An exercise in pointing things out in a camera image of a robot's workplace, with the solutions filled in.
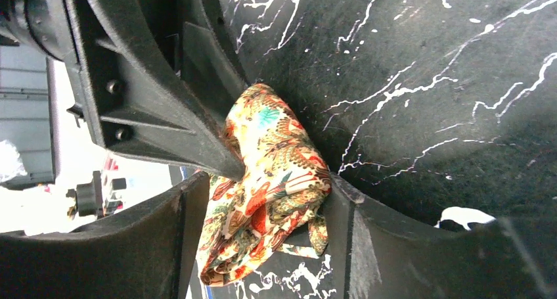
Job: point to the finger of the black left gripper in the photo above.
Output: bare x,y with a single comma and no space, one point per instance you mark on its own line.
129,89
209,64

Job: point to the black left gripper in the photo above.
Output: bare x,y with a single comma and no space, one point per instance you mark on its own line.
50,26

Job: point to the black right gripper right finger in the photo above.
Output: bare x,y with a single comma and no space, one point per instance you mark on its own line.
377,252

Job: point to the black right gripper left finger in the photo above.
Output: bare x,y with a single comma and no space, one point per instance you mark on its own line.
145,251

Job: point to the cream flamingo paisley tie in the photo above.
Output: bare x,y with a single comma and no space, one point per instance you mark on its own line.
275,207

